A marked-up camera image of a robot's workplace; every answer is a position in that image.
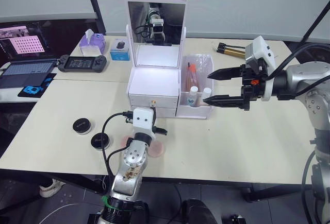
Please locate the black slanted frame bar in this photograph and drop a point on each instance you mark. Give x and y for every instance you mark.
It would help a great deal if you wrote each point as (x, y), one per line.
(96, 5)

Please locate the white drawer with gold knob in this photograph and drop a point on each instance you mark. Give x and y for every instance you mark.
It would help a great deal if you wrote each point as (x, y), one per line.
(144, 101)

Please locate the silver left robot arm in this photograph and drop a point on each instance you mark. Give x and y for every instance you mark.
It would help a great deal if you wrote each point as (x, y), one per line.
(131, 157)

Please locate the plain white-capped bottle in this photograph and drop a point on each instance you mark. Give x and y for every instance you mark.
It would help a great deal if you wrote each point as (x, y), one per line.
(206, 92)

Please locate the blue plastic frame part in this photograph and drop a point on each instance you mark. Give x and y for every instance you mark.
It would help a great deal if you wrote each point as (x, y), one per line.
(32, 90)

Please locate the purple tissue pack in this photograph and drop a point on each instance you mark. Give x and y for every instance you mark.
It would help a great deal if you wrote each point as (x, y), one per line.
(92, 44)

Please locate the pink round makeup sponge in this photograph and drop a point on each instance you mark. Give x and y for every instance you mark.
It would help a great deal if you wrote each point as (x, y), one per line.
(156, 150)

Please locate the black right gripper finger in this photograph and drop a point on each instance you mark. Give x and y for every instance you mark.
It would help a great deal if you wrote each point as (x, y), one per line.
(227, 101)
(227, 73)

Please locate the white plain organizer drawer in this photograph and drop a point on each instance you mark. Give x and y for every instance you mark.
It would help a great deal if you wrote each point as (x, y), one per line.
(165, 112)

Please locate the black slanted stand pole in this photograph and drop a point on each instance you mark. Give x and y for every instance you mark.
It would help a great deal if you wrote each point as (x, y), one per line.
(313, 23)

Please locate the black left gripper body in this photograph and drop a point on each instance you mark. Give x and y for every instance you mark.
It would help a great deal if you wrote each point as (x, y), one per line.
(161, 131)

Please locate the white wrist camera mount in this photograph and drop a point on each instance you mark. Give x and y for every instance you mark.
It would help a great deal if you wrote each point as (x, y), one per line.
(143, 120)
(263, 47)

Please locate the black handheld game console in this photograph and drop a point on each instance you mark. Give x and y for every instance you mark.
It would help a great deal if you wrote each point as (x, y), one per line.
(82, 63)

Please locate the blue mouse box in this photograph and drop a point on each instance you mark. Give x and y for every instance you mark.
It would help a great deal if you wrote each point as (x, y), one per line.
(120, 50)

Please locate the white-capped bottle with blue print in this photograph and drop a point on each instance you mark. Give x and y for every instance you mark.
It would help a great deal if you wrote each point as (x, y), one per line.
(192, 95)

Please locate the black table leg frame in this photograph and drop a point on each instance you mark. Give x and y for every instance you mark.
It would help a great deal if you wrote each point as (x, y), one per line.
(273, 191)

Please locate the white makeup organizer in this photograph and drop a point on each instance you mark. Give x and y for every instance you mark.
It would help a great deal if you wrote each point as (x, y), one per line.
(154, 85)

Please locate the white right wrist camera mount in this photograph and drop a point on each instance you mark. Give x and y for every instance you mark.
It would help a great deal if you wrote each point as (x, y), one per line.
(263, 47)

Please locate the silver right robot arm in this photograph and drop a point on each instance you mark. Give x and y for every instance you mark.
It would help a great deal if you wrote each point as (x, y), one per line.
(306, 79)

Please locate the black round compact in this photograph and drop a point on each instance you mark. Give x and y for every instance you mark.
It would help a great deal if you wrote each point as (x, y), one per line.
(101, 140)
(82, 125)

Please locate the white framed organizer mirror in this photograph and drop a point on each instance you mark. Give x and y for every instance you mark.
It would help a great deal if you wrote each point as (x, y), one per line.
(156, 23)

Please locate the brush set in clear bag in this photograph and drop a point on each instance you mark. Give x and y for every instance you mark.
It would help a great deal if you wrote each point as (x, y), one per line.
(196, 72)

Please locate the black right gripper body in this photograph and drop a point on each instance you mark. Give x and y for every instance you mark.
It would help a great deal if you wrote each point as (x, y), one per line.
(251, 90)

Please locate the gold and black cylinder tool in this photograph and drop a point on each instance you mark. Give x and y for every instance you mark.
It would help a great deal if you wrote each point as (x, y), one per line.
(230, 50)

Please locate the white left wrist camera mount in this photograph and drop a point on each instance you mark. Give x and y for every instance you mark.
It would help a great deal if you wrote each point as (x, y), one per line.
(143, 120)

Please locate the dark rounded shape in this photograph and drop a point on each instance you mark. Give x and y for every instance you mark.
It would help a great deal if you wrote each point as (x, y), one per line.
(197, 212)

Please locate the white sneaker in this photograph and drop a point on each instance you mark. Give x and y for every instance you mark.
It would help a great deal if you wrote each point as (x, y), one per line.
(51, 187)

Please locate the dark laptop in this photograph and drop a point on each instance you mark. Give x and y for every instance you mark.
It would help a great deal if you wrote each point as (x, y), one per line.
(23, 59)

